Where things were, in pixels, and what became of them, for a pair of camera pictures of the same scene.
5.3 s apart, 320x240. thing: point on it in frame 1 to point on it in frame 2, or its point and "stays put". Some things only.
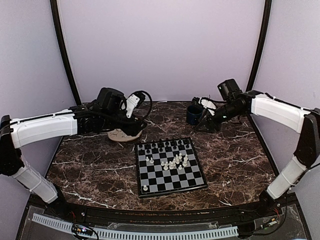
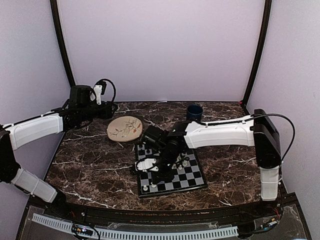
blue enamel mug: (194, 114) stays put
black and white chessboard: (168, 166) stays put
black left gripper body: (111, 122) to (105, 113)
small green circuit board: (81, 229) stays put
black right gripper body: (210, 119) to (168, 174)
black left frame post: (55, 13) stays put
